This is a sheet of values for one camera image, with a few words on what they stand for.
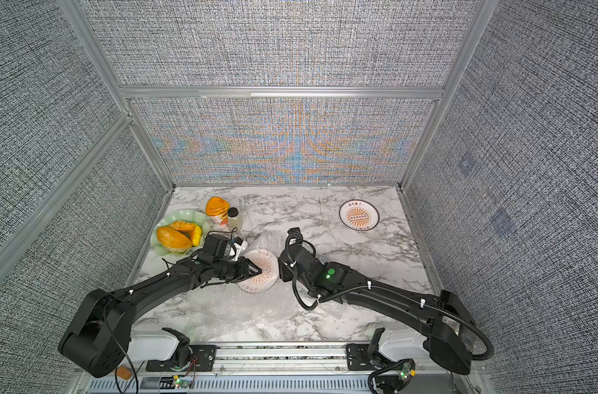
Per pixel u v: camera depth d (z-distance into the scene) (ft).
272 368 2.39
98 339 1.37
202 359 2.41
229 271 2.44
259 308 2.56
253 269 2.67
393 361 1.99
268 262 3.03
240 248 2.67
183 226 3.11
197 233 3.19
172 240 2.97
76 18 2.31
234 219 3.21
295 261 1.79
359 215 3.51
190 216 3.39
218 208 3.26
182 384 2.26
